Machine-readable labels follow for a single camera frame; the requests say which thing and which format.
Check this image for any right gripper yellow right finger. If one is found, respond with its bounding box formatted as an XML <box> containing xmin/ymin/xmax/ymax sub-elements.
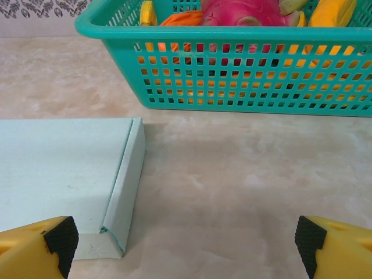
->
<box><xmin>294</xmin><ymin>215</ymin><xmax>372</xmax><ymax>279</ymax></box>

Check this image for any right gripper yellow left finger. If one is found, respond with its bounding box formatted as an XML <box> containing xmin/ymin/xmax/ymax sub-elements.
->
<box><xmin>0</xmin><ymin>216</ymin><xmax>79</xmax><ymax>279</ymax></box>

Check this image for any light blue paper box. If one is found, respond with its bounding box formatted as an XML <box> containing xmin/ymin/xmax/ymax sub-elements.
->
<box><xmin>0</xmin><ymin>117</ymin><xmax>146</xmax><ymax>260</ymax></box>

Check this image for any yellow toy banana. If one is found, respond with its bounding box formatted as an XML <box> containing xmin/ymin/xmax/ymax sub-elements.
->
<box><xmin>307</xmin><ymin>0</ymin><xmax>357</xmax><ymax>27</ymax></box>

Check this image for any teal plastic basket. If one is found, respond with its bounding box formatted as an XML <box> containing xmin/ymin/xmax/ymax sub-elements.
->
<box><xmin>74</xmin><ymin>0</ymin><xmax>372</xmax><ymax>117</ymax></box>

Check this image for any pink toy dragon fruit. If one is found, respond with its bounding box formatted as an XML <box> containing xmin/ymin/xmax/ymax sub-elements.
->
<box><xmin>200</xmin><ymin>0</ymin><xmax>309</xmax><ymax>27</ymax></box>

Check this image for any yellow toy fruit slice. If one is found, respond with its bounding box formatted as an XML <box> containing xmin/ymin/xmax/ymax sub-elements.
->
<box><xmin>139</xmin><ymin>0</ymin><xmax>159</xmax><ymax>26</ymax></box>

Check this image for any orange toy fruit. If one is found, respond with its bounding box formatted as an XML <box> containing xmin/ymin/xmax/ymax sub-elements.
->
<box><xmin>159</xmin><ymin>10</ymin><xmax>204</xmax><ymax>27</ymax></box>

